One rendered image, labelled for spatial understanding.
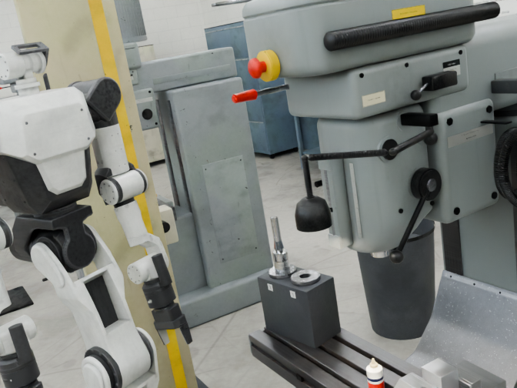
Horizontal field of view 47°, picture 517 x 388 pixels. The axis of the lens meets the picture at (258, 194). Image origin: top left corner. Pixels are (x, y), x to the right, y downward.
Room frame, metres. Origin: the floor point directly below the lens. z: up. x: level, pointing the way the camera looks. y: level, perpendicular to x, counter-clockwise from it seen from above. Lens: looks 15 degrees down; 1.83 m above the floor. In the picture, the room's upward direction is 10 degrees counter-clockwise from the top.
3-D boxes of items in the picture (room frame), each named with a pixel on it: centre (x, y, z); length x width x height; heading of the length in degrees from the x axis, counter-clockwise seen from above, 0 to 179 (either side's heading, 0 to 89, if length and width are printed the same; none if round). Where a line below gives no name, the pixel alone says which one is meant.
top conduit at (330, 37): (1.19, -0.36, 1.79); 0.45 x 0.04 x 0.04; 119
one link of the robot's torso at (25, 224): (1.63, 0.61, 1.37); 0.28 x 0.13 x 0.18; 50
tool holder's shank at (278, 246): (1.73, -0.03, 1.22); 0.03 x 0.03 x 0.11
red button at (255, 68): (1.18, -0.04, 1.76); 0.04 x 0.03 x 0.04; 29
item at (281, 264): (1.73, -0.03, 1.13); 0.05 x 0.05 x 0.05
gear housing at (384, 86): (1.32, -0.30, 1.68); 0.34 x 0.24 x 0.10; 119
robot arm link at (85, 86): (1.77, 0.43, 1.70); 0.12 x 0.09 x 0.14; 50
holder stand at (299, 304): (1.69, -0.07, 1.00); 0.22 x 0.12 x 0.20; 39
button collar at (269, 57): (1.19, -0.06, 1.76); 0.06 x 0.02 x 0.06; 29
